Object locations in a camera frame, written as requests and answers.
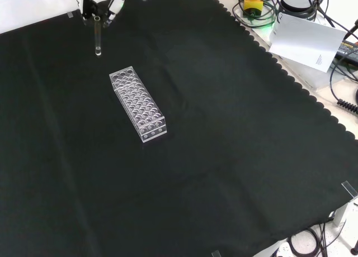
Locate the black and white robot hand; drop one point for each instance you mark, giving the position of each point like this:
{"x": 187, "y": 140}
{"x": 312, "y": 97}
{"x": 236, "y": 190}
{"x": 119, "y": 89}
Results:
{"x": 87, "y": 8}

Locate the clear glass test tube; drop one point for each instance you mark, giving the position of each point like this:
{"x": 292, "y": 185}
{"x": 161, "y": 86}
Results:
{"x": 98, "y": 36}

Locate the clear plastic test tube rack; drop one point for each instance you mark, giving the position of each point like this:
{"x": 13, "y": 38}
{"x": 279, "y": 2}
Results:
{"x": 138, "y": 106}

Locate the yellow stop button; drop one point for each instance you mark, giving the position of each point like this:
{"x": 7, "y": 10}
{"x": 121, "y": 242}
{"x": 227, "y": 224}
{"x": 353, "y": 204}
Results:
{"x": 253, "y": 4}

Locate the black cloth with scalloped edge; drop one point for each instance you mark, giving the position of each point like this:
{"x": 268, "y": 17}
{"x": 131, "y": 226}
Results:
{"x": 195, "y": 162}

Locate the white paper sheet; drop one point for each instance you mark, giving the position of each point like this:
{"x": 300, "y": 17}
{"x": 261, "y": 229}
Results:
{"x": 305, "y": 42}

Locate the black power adapter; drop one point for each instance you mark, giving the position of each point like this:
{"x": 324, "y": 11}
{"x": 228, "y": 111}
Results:
{"x": 348, "y": 50}

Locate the white power strip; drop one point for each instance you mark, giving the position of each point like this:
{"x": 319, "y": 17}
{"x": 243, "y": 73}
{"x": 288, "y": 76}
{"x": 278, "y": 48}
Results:
{"x": 283, "y": 250}

